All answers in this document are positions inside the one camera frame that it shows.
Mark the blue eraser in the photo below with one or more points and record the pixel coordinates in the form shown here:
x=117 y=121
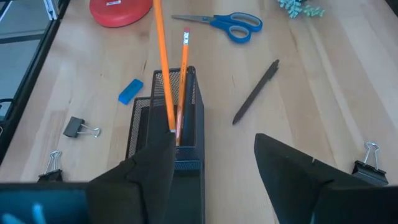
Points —
x=130 y=91

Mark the red desk lamp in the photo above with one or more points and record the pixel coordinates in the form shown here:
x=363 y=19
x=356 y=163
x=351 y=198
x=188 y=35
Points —
x=121 y=12

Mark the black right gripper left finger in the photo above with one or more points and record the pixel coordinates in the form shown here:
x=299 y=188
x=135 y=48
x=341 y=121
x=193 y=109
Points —
x=140 y=186

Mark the silver corner bracket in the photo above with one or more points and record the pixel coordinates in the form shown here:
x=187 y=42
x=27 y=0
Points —
x=51 y=9

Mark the black pen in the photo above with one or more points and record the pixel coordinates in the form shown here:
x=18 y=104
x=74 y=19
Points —
x=254 y=93

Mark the black marker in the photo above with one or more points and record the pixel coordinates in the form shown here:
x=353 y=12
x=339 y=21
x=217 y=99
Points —
x=188 y=118

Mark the black mesh desk organizer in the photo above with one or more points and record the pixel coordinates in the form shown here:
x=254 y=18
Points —
x=189 y=186

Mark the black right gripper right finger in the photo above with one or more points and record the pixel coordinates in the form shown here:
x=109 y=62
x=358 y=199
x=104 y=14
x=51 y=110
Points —
x=304 y=193

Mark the black aluminium table frame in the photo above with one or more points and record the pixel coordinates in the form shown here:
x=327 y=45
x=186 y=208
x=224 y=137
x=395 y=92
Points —
x=53 y=31

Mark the orange pencil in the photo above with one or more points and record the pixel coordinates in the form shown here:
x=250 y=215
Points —
x=164 y=62
x=183 y=77

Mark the potted succulent plant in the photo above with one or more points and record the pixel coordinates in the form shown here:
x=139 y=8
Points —
x=292 y=7

